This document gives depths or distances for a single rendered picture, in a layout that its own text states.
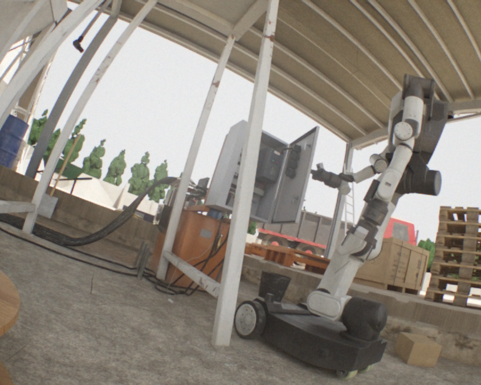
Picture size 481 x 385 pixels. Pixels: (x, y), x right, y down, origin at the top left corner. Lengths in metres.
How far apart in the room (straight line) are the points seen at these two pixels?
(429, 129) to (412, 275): 3.71
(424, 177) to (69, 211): 3.74
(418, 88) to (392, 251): 3.28
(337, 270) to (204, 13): 2.49
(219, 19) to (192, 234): 2.06
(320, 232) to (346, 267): 8.97
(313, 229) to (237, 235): 9.09
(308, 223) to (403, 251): 6.19
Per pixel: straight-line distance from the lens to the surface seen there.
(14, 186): 4.06
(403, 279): 4.65
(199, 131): 2.32
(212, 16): 2.85
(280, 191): 1.83
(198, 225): 2.12
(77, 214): 3.81
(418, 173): 1.25
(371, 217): 1.03
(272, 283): 2.74
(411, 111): 1.20
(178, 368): 0.93
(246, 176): 1.24
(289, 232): 10.06
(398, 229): 11.48
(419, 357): 1.76
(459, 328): 2.15
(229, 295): 1.16
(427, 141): 1.34
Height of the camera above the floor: 0.44
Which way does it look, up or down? 11 degrees up
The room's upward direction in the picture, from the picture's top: 16 degrees clockwise
